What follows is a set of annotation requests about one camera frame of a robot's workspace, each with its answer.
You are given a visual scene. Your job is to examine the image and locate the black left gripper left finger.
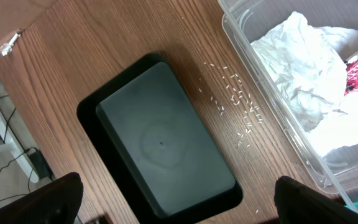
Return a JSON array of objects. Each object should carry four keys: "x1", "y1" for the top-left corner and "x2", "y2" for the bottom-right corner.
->
[{"x1": 0, "y1": 172, "x2": 83, "y2": 224}]

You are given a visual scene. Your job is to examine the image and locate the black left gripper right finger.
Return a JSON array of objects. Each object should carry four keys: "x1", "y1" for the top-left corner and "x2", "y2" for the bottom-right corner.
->
[{"x1": 274, "y1": 176, "x2": 358, "y2": 224}]

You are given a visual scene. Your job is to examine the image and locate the white napkin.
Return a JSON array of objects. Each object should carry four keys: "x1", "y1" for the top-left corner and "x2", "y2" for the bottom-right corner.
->
[
  {"x1": 251, "y1": 11, "x2": 358, "y2": 132},
  {"x1": 306, "y1": 91, "x2": 358, "y2": 156}
]

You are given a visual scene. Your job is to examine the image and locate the black power adapter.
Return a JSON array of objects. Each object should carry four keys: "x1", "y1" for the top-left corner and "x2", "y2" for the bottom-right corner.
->
[{"x1": 28, "y1": 149, "x2": 53, "y2": 180}]

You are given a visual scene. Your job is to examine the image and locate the clear plastic bin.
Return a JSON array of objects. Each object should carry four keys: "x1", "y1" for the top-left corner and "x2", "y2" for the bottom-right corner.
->
[{"x1": 219, "y1": 0, "x2": 358, "y2": 212}]

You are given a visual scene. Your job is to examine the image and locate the white power strip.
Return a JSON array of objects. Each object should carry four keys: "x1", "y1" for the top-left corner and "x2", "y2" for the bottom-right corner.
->
[{"x1": 0, "y1": 110, "x2": 40, "y2": 183}]

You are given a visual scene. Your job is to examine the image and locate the black plastic tray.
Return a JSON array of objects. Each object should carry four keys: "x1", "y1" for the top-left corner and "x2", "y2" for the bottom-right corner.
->
[{"x1": 76, "y1": 53, "x2": 243, "y2": 223}]

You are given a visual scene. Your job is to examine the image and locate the scattered rice grains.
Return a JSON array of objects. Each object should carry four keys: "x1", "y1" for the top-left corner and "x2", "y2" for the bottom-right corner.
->
[{"x1": 198, "y1": 62, "x2": 264, "y2": 147}]

